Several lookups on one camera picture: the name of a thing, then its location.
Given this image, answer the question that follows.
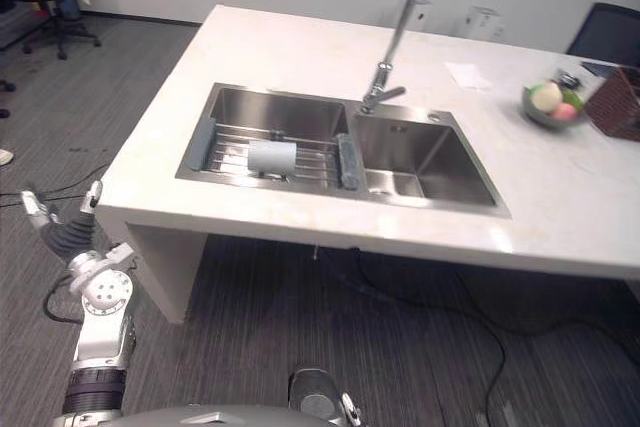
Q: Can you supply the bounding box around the grey fruit bowl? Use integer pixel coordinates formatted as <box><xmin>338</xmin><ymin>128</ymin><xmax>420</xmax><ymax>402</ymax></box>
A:
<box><xmin>521</xmin><ymin>84</ymin><xmax>589</xmax><ymax>130</ymax></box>

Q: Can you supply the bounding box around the pale green round fruit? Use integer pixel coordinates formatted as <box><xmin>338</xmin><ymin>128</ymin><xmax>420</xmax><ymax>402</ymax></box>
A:
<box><xmin>530</xmin><ymin>81</ymin><xmax>564</xmax><ymax>113</ymax></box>

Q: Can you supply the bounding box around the brown wicker basket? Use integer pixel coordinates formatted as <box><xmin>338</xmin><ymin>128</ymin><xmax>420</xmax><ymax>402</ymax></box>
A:
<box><xmin>583</xmin><ymin>65</ymin><xmax>640</xmax><ymax>142</ymax></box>

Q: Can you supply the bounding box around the chrome sink faucet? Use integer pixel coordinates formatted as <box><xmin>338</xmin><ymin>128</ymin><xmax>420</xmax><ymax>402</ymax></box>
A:
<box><xmin>360</xmin><ymin>0</ymin><xmax>434</xmax><ymax>115</ymax></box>

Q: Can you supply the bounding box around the white cardboard box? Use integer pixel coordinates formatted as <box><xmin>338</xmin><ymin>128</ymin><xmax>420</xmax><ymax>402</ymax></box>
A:
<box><xmin>453</xmin><ymin>4</ymin><xmax>504</xmax><ymax>40</ymax></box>

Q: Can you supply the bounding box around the white kitchen island counter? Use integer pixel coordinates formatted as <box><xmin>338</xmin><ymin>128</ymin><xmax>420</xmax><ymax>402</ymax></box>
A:
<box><xmin>94</xmin><ymin>3</ymin><xmax>640</xmax><ymax>325</ymax></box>

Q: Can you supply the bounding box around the stainless steel double sink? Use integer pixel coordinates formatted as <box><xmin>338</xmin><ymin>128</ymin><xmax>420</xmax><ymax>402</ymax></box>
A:
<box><xmin>173</xmin><ymin>81</ymin><xmax>512</xmax><ymax>221</ymax></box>

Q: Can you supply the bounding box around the small dark object on counter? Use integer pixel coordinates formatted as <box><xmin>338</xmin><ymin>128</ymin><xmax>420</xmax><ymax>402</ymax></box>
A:
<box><xmin>555</xmin><ymin>68</ymin><xmax>581</xmax><ymax>90</ymax></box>

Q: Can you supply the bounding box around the light grey cup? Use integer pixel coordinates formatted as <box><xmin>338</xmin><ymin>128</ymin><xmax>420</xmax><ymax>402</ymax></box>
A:
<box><xmin>247</xmin><ymin>140</ymin><xmax>298</xmax><ymax>176</ymax></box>

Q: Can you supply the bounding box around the white paper sheet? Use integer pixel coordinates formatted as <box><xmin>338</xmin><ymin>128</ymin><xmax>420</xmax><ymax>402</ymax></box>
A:
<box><xmin>443</xmin><ymin>60</ymin><xmax>493</xmax><ymax>92</ymax></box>

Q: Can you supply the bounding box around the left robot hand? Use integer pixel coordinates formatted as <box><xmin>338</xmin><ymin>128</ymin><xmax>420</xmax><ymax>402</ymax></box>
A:
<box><xmin>19</xmin><ymin>179</ymin><xmax>111</xmax><ymax>267</ymax></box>

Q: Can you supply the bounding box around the black office chair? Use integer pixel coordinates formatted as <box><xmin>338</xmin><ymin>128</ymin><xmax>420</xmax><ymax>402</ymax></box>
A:
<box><xmin>0</xmin><ymin>0</ymin><xmax>103</xmax><ymax>61</ymax></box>

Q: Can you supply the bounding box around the wire sink drying rack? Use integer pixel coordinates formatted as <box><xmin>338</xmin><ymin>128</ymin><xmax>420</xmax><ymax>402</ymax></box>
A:
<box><xmin>187</xmin><ymin>121</ymin><xmax>364</xmax><ymax>191</ymax></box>

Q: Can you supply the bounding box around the silver robot body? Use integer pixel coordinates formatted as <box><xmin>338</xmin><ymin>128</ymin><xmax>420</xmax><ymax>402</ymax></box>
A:
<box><xmin>48</xmin><ymin>365</ymin><xmax>365</xmax><ymax>427</ymax></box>

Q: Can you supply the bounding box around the dark blue chair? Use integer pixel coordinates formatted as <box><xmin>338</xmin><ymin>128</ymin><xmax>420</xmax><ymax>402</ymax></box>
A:
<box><xmin>565</xmin><ymin>1</ymin><xmax>640</xmax><ymax>68</ymax></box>

